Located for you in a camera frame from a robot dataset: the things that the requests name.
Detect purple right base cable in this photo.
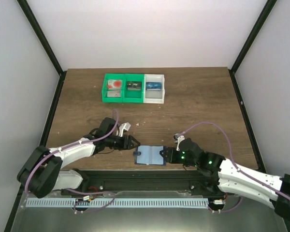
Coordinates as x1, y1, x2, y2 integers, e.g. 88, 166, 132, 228
211, 195, 244, 214

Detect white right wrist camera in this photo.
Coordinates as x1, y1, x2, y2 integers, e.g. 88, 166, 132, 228
174, 133, 185, 151

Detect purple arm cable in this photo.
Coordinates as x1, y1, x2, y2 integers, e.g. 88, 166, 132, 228
182, 121, 290, 207
24, 109, 119, 194

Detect blue card in bin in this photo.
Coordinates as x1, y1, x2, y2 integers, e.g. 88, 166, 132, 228
145, 82, 162, 91

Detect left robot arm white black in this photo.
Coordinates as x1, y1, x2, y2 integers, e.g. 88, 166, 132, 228
16, 117, 140, 198

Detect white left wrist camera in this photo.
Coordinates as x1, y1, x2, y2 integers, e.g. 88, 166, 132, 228
116, 122, 131, 137

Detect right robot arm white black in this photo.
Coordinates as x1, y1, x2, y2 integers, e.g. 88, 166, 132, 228
159, 136, 290, 221

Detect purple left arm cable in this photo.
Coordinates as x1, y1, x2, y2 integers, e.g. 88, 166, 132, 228
24, 109, 119, 194

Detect blue leather card holder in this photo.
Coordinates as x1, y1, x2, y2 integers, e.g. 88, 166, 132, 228
133, 145, 166, 166

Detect right black frame post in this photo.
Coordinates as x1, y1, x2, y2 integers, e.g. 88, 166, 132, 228
229, 0, 278, 73

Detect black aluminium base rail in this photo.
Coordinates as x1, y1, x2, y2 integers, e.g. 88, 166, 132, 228
60, 169, 242, 197

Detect white plastic bin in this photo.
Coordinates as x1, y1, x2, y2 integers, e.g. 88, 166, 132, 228
143, 74, 165, 104

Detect left green plastic bin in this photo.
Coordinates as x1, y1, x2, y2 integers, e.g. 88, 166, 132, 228
101, 73, 124, 103

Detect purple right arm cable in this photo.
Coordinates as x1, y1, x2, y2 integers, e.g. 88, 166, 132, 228
182, 121, 290, 207

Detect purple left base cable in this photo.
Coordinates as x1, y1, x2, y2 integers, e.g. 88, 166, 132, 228
65, 188, 116, 215

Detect left black frame post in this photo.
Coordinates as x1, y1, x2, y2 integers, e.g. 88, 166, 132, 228
16, 0, 64, 76

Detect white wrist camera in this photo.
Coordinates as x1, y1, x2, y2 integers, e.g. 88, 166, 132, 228
116, 122, 131, 137
174, 133, 185, 151

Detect green plastic bin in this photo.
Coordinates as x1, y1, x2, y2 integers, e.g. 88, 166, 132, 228
122, 73, 145, 103
101, 73, 124, 103

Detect black frame post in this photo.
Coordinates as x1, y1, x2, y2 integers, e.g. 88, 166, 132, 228
16, 0, 64, 76
229, 0, 278, 73

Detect middle green plastic bin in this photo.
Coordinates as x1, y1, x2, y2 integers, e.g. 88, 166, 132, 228
122, 73, 145, 103

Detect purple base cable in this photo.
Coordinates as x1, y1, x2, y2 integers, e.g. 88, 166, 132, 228
65, 188, 116, 215
211, 195, 244, 214

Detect light blue slotted cable duct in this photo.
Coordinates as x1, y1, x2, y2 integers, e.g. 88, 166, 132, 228
26, 198, 208, 209

